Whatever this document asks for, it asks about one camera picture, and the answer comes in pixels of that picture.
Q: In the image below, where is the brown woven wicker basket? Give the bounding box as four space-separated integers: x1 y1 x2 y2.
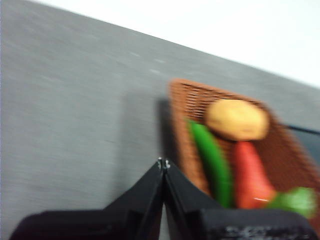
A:
168 77 320 219

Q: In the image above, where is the orange carrot with green leaves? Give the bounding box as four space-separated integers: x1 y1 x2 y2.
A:
233 139 319 219

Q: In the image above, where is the green cucumber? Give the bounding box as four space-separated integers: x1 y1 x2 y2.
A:
186 118 235 210

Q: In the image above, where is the yellow-brown potato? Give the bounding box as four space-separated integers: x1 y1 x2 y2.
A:
207 98 270 141

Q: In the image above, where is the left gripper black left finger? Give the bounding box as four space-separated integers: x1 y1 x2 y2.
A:
9 157 165 240

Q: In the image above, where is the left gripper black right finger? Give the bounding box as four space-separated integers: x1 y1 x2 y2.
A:
162 160 320 240

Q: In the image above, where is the black flat tray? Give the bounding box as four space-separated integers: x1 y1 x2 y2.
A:
287 124 320 162

